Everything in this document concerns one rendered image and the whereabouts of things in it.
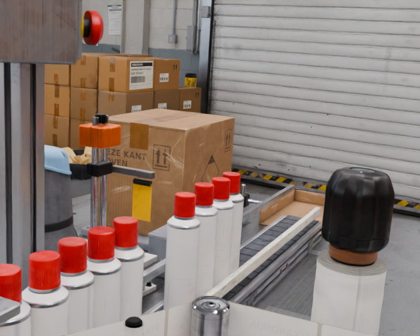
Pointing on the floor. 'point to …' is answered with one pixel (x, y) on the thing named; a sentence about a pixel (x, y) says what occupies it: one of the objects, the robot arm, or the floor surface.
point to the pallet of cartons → (110, 92)
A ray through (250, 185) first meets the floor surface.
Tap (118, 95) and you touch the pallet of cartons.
